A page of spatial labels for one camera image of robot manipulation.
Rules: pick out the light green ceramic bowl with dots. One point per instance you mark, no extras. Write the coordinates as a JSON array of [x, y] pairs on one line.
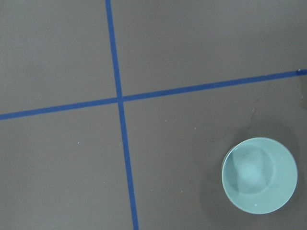
[[259, 175]]

